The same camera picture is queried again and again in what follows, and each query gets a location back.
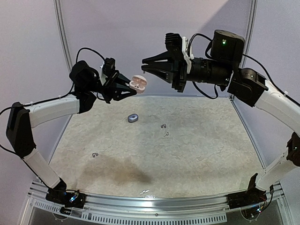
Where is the aluminium front rail base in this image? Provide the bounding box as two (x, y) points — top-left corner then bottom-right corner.
(20, 182), (291, 225)

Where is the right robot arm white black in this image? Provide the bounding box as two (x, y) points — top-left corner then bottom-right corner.
(141, 30), (300, 208)

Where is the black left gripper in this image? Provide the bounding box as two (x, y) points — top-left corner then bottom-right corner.
(86, 69), (140, 103)

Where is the pink white earbud charging case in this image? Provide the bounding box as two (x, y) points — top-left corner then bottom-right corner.
(129, 75), (148, 94)

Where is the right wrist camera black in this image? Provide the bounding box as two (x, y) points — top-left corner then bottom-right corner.
(165, 33), (191, 61)

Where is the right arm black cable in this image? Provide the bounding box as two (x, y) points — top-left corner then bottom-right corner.
(193, 82), (220, 100)

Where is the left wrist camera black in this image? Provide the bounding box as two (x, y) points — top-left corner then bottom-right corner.
(102, 58), (115, 77)

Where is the aluminium corner post right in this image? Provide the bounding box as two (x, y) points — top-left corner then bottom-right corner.
(243, 0), (258, 54)

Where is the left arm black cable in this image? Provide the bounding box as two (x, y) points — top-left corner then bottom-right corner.
(76, 47), (106, 68)

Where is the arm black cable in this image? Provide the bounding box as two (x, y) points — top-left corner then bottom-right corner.
(193, 82), (220, 100)
(76, 47), (106, 68)

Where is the blue-grey earbud charging case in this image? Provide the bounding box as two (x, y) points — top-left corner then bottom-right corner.
(127, 113), (139, 123)

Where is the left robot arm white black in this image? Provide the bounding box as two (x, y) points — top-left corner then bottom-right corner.
(6, 58), (137, 209)

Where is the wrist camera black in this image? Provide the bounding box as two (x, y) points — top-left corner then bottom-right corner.
(165, 33), (191, 61)
(102, 58), (115, 77)

